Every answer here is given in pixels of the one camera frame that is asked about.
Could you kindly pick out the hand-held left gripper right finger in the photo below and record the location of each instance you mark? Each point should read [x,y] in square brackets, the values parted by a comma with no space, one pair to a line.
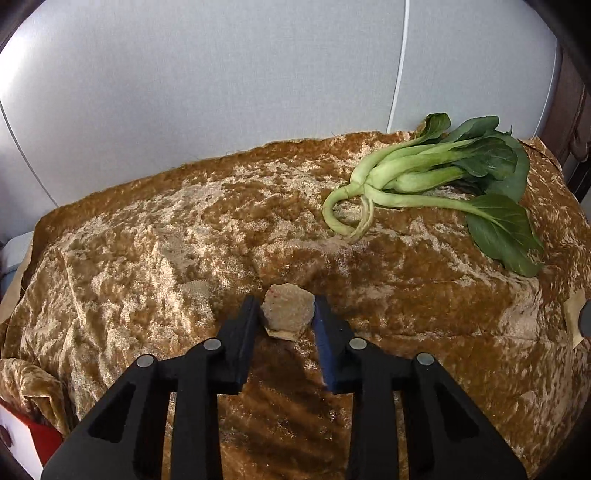
[324,353]

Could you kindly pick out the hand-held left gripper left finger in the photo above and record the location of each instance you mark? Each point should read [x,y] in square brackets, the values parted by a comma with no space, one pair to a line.
[242,341]

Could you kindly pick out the pale tofu chunk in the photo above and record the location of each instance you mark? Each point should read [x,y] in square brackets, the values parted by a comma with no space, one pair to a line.
[288,311]

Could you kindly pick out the golden velvet cloth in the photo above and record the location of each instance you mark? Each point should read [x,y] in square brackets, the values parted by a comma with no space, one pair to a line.
[161,240]

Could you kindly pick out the green bok choy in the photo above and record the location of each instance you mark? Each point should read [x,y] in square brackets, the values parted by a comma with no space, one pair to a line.
[415,175]

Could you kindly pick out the red and white box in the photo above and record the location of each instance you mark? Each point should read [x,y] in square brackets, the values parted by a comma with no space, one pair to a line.
[32,438]

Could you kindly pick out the dark wooden furniture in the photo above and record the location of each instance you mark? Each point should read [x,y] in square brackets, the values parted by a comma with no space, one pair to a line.
[575,129]

